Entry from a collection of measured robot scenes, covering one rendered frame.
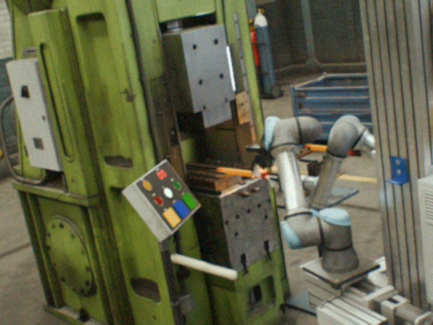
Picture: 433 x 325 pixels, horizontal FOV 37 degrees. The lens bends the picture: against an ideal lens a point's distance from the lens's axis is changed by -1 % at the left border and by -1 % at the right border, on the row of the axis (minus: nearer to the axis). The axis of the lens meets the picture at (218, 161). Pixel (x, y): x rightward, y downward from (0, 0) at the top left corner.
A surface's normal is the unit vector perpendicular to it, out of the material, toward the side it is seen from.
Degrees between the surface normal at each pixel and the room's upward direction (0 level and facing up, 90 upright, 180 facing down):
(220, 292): 90
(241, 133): 90
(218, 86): 90
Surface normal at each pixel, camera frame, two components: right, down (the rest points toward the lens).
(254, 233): 0.69, 0.08
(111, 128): -0.71, 0.28
